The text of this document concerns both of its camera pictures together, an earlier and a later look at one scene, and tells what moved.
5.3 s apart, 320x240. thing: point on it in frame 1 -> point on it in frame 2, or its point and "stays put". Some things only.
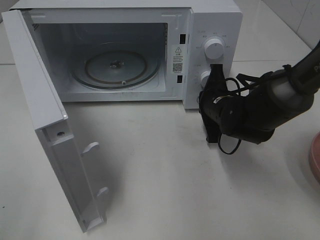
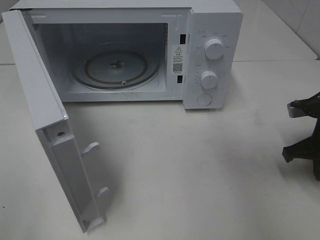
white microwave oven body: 141,50 stays put
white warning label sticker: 178,59 stays put
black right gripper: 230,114 -> 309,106
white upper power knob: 214,48 stays put
